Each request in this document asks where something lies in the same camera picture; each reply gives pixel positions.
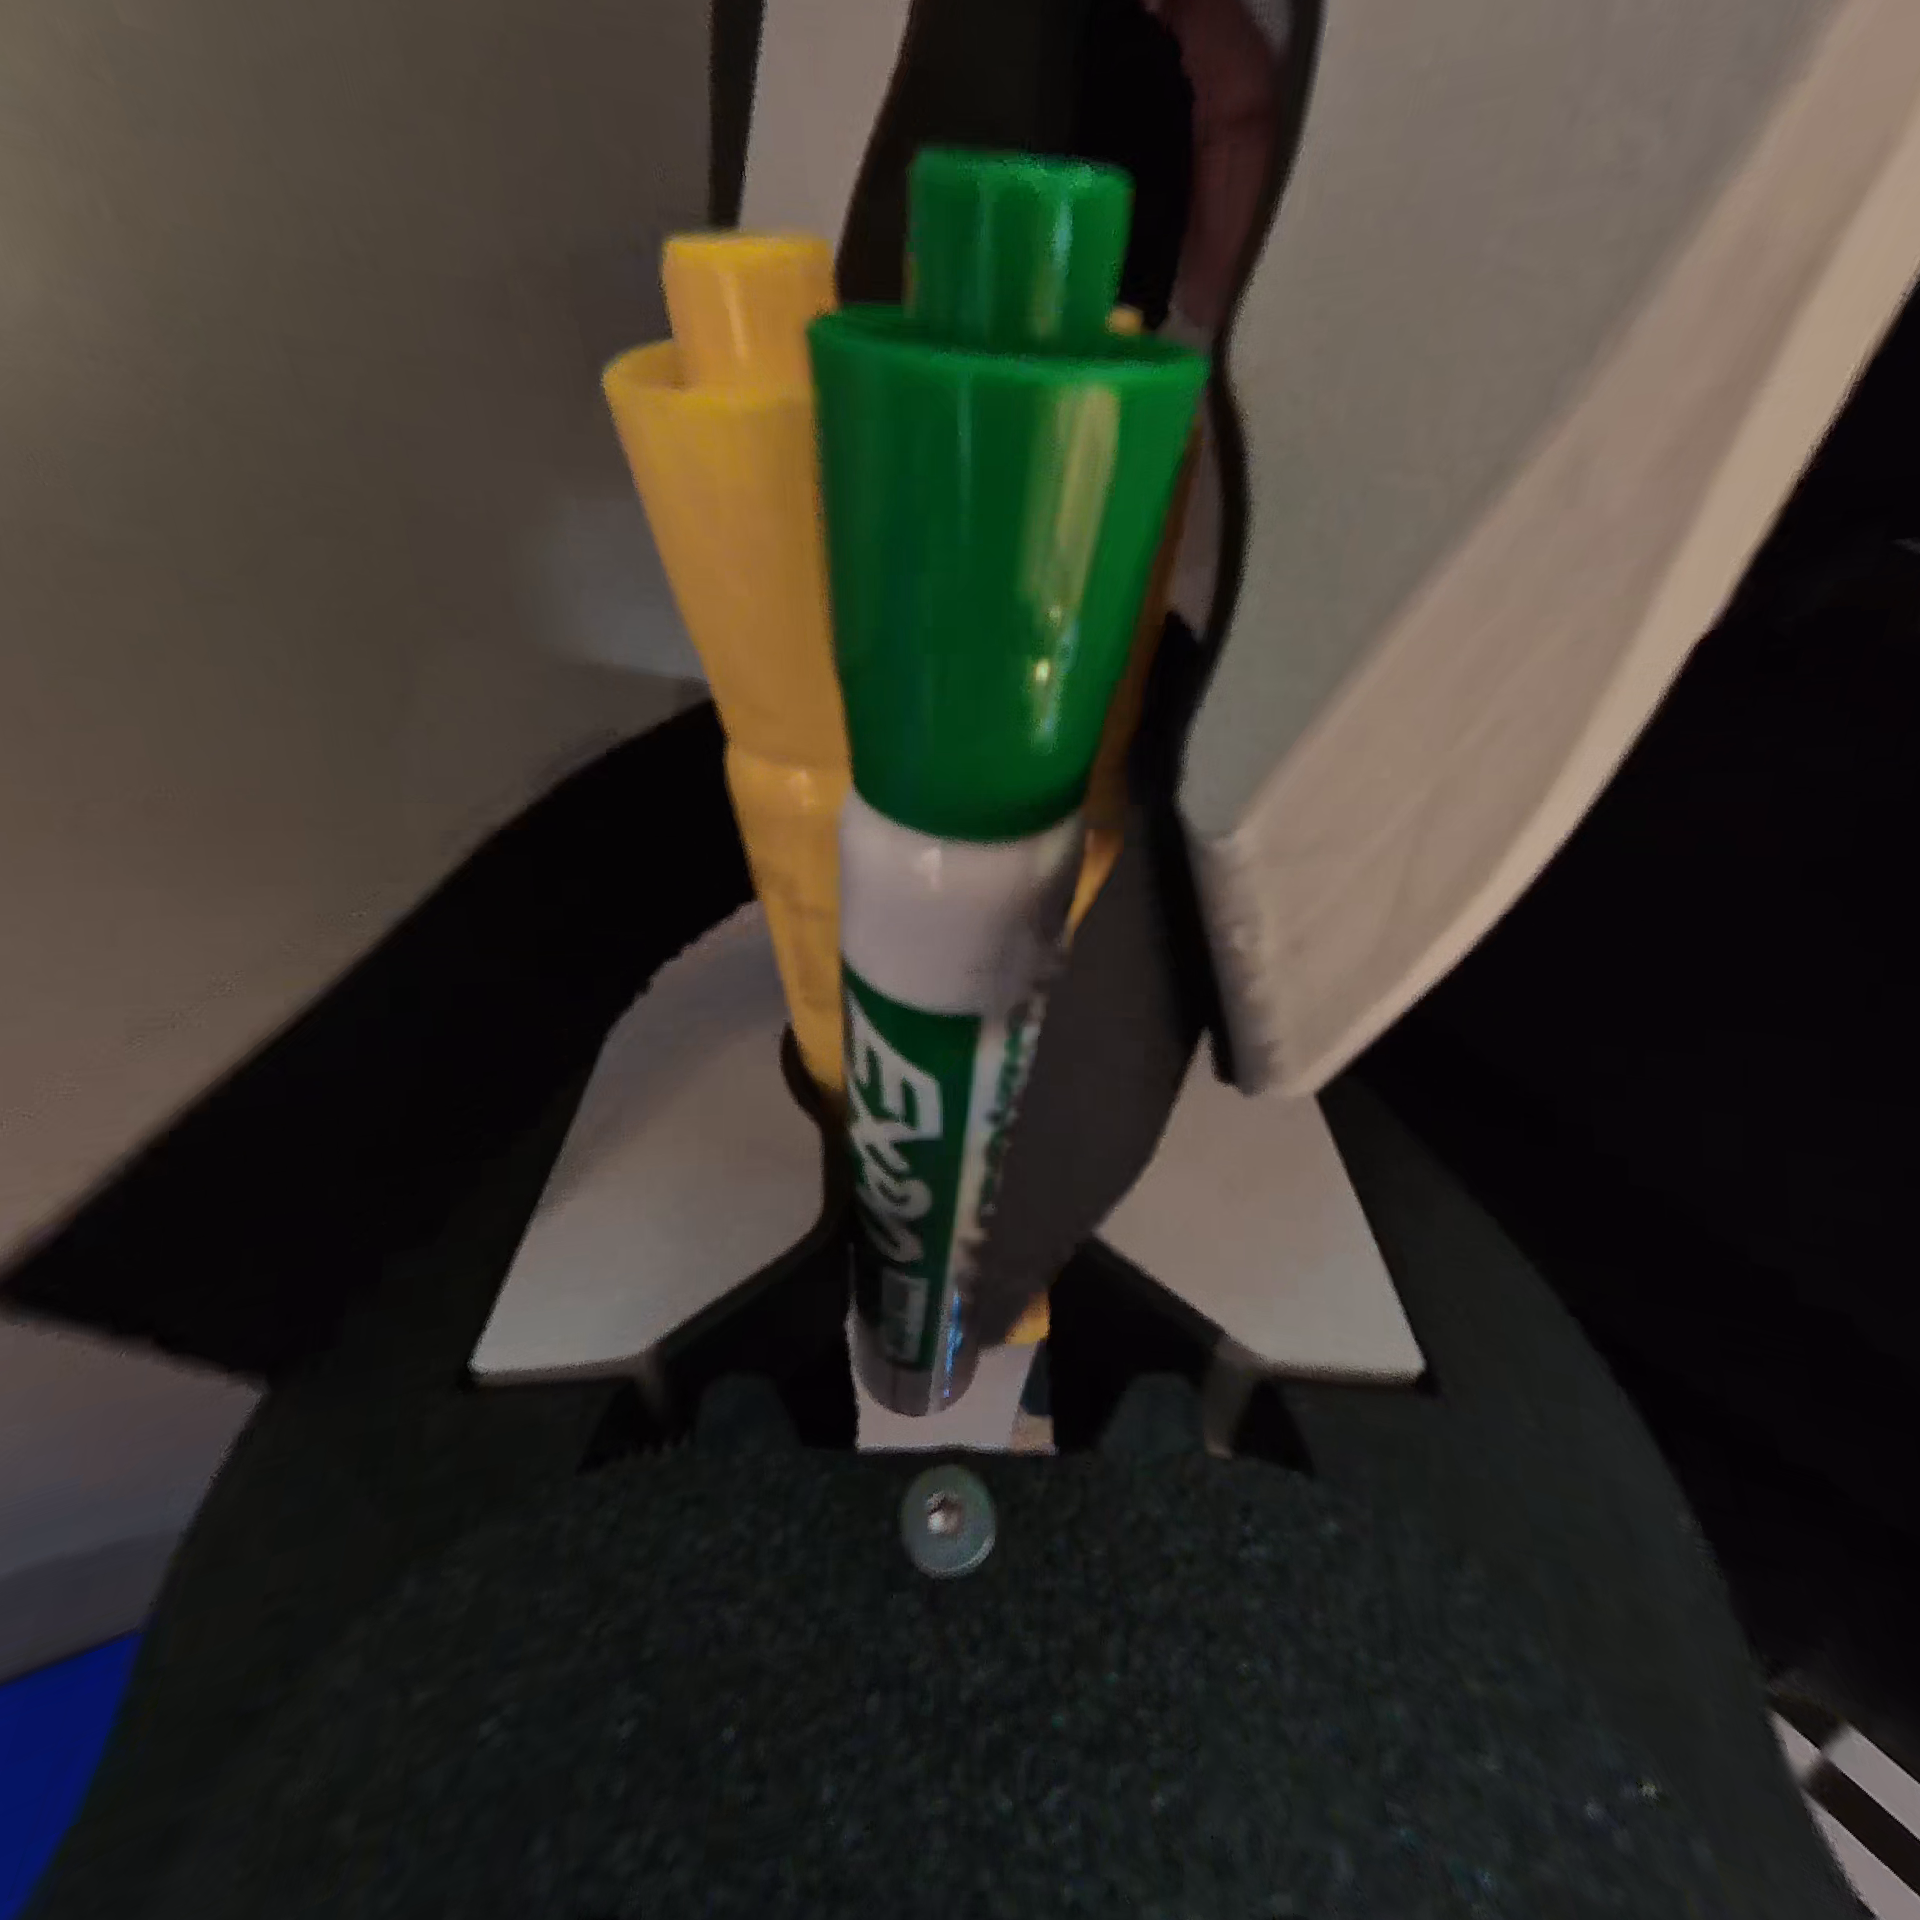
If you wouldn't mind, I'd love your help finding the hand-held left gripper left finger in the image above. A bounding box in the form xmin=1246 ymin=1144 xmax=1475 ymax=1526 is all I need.
xmin=469 ymin=901 xmax=847 ymax=1390

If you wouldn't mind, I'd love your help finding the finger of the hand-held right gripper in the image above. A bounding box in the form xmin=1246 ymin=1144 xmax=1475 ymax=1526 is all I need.
xmin=1169 ymin=0 xmax=1920 ymax=1100
xmin=703 ymin=0 xmax=909 ymax=245

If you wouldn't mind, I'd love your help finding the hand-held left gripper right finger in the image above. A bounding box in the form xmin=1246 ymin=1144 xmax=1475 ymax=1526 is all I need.
xmin=1048 ymin=1049 xmax=1427 ymax=1449

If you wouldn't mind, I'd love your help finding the green dry-erase marker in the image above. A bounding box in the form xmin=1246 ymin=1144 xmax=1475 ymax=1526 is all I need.
xmin=805 ymin=143 xmax=1214 ymax=1419

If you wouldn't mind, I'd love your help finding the person's black clothing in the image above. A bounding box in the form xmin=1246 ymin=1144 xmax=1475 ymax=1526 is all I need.
xmin=1318 ymin=374 xmax=1920 ymax=1771

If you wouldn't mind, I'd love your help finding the blue panel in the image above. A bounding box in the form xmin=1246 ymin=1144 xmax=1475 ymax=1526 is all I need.
xmin=0 ymin=1627 xmax=145 ymax=1920

